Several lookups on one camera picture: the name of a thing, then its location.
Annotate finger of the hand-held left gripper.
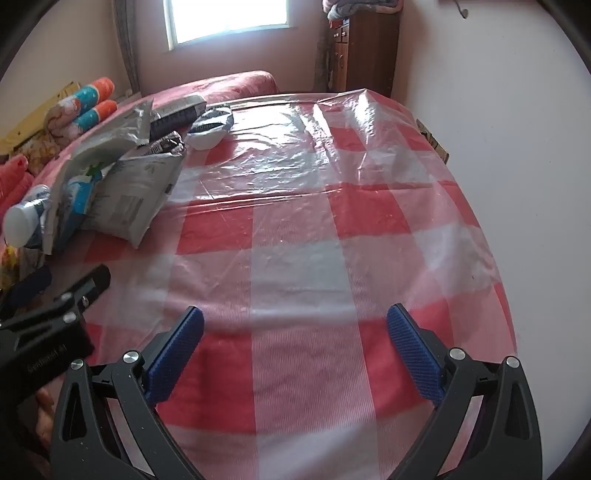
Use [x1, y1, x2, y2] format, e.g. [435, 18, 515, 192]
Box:
[55, 264, 112, 320]
[0, 265, 52, 319]

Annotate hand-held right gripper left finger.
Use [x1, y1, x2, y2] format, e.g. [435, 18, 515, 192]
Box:
[50, 305, 206, 480]

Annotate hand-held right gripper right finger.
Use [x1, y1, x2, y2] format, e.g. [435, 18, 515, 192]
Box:
[386, 303, 543, 480]

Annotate white plastic bottle blue label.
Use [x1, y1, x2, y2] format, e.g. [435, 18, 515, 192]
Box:
[4, 185, 51, 250]

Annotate grey mailer bag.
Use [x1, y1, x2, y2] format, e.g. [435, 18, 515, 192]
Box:
[81, 152, 185, 250]

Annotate white plastic bag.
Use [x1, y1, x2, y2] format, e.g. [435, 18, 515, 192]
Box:
[44, 134, 139, 254]

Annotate black silver snack packet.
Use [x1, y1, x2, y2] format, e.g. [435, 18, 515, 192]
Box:
[139, 131, 185, 155]

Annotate silver plastic bag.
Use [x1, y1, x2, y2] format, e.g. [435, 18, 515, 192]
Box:
[90, 99, 155, 148]

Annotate white blue soft packet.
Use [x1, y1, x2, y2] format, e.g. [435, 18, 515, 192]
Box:
[187, 107, 235, 151]

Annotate white dark blue carton box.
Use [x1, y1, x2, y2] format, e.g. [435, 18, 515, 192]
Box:
[150, 95, 208, 139]

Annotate person's left hand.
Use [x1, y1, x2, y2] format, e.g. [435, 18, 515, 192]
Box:
[36, 385, 59, 448]

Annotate pink folded blanket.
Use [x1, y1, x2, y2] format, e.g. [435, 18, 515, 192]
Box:
[0, 154, 28, 185]
[0, 173, 35, 217]

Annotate beige floral pillow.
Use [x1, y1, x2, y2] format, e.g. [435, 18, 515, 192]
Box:
[14, 129, 63, 171]

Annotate red white checked tablecloth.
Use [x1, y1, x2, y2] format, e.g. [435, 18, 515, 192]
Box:
[46, 88, 518, 480]

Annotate yellow headboard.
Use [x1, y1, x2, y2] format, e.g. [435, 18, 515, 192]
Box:
[0, 80, 81, 153]

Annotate orange teal bolster pillow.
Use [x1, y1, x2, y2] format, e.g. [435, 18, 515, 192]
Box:
[51, 99, 118, 139]

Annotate rolled colourful blankets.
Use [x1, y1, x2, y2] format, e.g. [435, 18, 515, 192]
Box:
[44, 78, 116, 125]

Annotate light wooden board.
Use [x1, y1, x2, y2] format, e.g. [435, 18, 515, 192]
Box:
[416, 119, 450, 163]

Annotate clear plastic table cover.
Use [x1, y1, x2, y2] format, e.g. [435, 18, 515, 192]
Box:
[46, 88, 518, 462]

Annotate grey curtain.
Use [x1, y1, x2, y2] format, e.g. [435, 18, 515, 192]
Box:
[113, 0, 141, 93]

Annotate window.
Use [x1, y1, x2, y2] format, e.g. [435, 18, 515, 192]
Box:
[163, 0, 296, 49]

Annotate brown wooden cabinet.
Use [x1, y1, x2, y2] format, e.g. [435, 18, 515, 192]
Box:
[325, 9, 400, 97]

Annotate folded bedding pile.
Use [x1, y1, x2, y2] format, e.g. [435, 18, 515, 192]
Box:
[322, 0, 402, 19]

